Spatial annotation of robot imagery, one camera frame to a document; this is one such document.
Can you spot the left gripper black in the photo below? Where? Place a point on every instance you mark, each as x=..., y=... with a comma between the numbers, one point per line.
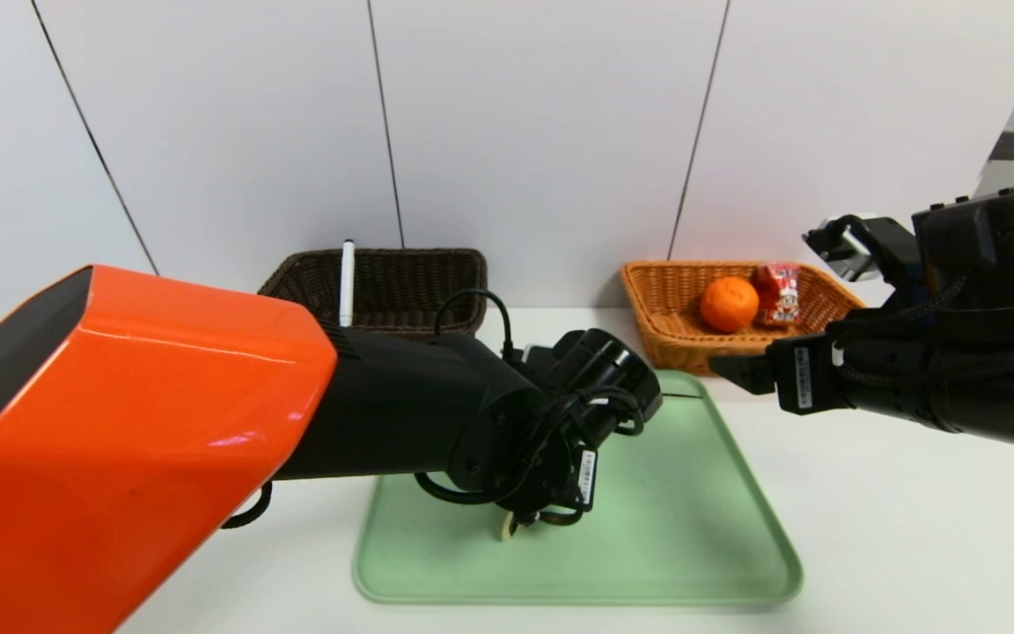
x=585, y=478

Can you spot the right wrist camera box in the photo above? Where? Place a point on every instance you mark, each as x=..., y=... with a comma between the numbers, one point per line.
x=868, y=242

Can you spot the orange fruit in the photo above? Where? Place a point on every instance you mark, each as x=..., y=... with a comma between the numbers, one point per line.
x=730, y=304

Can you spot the orange wicker basket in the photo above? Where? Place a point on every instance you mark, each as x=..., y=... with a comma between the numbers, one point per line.
x=665, y=317

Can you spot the dark brown wicker basket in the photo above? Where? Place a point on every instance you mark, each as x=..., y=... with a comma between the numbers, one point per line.
x=419, y=291

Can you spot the red milk carton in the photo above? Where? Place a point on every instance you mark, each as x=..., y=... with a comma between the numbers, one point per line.
x=778, y=291

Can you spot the dark grey wall fixture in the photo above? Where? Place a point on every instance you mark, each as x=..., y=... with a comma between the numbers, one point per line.
x=1009, y=145

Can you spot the light green plastic tray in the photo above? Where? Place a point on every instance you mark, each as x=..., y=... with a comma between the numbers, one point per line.
x=674, y=528

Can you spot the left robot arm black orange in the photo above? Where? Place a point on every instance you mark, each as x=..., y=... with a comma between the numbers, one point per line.
x=120, y=440

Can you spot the white marker pen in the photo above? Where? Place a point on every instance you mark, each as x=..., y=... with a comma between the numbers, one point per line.
x=347, y=282

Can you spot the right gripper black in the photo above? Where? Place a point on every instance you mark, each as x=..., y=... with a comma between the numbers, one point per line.
x=801, y=374

